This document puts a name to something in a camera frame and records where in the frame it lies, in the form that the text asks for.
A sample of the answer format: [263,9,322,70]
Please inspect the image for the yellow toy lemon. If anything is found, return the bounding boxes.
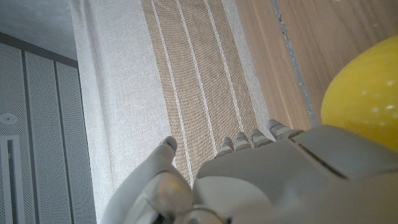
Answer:
[320,35,398,151]

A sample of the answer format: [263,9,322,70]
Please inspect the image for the dark perforated door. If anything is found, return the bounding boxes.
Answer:
[0,30,98,224]

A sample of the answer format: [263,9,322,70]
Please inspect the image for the grey tape outline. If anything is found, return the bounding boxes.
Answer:
[269,0,318,127]

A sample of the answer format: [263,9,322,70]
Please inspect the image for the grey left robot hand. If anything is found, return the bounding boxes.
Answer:
[99,119,398,224]

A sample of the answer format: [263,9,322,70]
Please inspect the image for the beige striped backdrop cloth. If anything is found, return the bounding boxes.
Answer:
[68,0,272,224]

